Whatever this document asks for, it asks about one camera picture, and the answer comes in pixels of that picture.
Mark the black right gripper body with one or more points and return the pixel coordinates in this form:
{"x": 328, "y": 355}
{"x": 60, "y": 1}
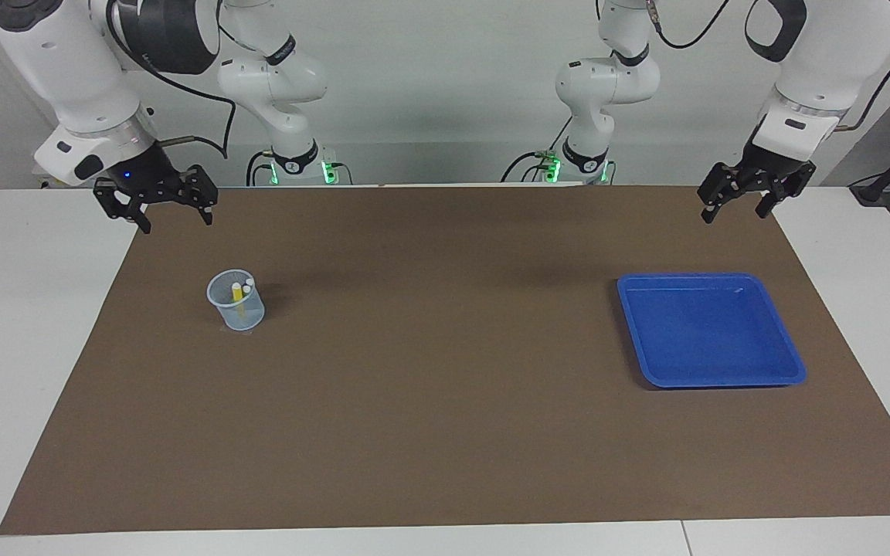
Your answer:
{"x": 147, "y": 179}

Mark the yellow pen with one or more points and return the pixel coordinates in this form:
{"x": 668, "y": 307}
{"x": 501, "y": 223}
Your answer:
{"x": 238, "y": 297}

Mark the translucent plastic cup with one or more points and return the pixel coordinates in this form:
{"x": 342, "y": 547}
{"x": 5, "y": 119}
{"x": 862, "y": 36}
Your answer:
{"x": 248, "y": 316}

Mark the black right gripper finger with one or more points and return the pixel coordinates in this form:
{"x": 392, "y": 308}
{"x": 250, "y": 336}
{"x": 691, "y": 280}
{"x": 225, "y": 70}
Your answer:
{"x": 124, "y": 205}
{"x": 202, "y": 193}

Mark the blue plastic tray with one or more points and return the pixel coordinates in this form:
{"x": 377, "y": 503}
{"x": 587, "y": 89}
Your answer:
{"x": 661, "y": 347}

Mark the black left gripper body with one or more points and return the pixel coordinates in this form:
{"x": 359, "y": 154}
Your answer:
{"x": 773, "y": 174}

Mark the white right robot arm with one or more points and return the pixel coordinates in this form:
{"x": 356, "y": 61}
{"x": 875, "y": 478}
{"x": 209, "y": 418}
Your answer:
{"x": 82, "y": 77}

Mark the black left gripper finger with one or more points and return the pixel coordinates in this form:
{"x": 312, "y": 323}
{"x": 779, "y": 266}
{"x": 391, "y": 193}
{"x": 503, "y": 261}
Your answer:
{"x": 717, "y": 193}
{"x": 776, "y": 197}

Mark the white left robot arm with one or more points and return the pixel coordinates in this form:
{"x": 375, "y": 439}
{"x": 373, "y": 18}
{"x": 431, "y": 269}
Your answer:
{"x": 816, "y": 62}

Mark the brown table mat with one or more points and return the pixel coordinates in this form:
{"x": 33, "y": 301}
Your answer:
{"x": 414, "y": 386}

